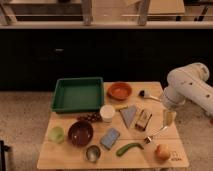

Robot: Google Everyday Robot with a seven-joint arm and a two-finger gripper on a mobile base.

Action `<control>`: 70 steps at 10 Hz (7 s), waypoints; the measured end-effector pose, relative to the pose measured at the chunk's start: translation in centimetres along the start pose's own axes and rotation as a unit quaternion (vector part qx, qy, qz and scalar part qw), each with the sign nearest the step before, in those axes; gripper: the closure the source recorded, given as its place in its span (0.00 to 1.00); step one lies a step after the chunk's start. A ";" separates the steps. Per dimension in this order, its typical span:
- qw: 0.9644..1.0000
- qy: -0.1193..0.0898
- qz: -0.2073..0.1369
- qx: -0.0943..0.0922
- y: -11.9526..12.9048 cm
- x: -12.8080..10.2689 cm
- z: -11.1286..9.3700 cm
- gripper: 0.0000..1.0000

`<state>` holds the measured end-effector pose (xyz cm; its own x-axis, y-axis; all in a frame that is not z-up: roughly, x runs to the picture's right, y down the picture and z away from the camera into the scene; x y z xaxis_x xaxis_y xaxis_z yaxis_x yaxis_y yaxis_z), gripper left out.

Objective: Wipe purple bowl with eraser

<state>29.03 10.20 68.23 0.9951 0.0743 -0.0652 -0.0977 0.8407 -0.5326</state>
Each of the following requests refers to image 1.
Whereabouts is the small metal bowl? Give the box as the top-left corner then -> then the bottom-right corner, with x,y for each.
86,145 -> 101,162

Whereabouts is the white cup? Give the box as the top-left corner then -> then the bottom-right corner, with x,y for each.
100,105 -> 116,122

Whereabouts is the green cucumber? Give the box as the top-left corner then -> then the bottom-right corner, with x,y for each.
116,143 -> 143,157

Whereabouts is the green cup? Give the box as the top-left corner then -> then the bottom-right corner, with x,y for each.
48,127 -> 64,143

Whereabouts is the orange fruit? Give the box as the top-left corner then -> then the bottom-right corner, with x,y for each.
155,144 -> 171,160

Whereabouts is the dark grapes bunch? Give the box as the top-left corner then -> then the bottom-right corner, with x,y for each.
77,112 -> 102,123

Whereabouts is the green plastic tray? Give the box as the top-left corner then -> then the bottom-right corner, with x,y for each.
51,77 -> 104,113

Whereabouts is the black head brush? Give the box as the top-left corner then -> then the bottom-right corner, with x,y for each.
139,90 -> 161,102

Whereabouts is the grey triangular cloth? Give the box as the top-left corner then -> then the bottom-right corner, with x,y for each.
120,105 -> 137,128

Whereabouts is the orange bowl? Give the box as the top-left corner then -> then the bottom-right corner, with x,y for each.
107,82 -> 132,100

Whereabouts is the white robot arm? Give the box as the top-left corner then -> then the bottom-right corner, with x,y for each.
161,62 -> 213,122

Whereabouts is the blue sponge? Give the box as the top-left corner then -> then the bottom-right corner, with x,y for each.
100,128 -> 120,150

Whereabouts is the metal fork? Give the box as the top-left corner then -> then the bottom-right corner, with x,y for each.
144,126 -> 168,144

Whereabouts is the yellow banana piece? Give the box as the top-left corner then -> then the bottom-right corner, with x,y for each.
115,105 -> 128,110

